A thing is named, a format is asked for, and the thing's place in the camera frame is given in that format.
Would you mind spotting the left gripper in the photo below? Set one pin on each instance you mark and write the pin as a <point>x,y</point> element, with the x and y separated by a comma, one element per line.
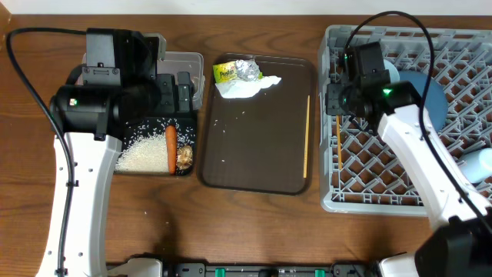
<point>169,99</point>

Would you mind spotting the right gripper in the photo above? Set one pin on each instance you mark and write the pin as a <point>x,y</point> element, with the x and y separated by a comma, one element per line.
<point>333,107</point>

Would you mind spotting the orange carrot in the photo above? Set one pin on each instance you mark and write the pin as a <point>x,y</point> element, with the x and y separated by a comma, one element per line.
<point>172,147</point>

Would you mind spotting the wooden chopstick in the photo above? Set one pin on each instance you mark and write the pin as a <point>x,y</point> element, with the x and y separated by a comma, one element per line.
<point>338,134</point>
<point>306,137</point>

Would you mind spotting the pile of white rice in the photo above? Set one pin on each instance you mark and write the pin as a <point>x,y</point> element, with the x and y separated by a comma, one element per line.
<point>144,154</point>

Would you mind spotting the brown morel mushroom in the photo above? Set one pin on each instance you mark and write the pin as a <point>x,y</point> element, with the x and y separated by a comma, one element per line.
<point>184,157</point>

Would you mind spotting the yellow-green snack wrapper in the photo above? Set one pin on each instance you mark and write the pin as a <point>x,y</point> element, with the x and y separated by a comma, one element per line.
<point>225,72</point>

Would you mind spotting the white paper napkin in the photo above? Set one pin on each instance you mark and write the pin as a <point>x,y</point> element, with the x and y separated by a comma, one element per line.
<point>245,89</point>

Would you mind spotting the aluminium foil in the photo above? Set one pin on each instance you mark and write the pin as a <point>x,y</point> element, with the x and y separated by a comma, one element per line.
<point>248,70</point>

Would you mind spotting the large blue plate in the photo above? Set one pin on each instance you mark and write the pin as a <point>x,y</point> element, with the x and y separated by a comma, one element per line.
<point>435,104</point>

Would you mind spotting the white blue cup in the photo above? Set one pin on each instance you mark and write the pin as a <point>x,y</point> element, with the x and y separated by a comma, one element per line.
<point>476,166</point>

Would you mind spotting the light blue rice bowl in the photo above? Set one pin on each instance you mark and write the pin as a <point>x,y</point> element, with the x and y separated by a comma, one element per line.
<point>393,72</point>

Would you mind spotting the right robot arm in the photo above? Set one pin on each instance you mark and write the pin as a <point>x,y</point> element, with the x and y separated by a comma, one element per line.
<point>459,215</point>

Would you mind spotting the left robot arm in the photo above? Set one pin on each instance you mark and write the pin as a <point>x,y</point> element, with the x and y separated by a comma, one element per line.
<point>91,146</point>

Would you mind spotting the grey dishwasher rack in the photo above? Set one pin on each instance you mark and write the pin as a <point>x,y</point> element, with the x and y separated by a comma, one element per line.
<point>372,180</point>

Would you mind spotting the clear plastic bin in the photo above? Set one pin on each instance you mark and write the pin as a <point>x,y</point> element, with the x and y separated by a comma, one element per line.
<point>142,83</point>

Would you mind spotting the black plastic tray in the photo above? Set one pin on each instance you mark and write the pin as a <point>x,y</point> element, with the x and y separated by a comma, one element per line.
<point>153,150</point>

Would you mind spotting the brown serving tray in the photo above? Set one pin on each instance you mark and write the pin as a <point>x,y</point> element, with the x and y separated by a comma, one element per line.
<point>257,144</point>

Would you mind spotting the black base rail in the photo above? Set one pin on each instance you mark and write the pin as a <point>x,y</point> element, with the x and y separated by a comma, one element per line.
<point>269,271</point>

